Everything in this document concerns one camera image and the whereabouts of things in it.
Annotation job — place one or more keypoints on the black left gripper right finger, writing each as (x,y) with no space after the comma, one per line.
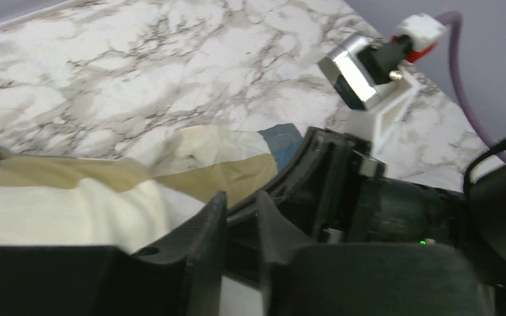
(287,267)

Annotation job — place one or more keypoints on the blue beige checked pillowcase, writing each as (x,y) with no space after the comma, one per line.
(132,201)

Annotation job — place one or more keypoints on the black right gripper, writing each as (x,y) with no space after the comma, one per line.
(333,183)

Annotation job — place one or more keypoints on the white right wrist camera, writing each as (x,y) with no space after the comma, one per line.
(369,77)

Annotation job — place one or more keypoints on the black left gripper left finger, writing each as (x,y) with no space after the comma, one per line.
(185,266)

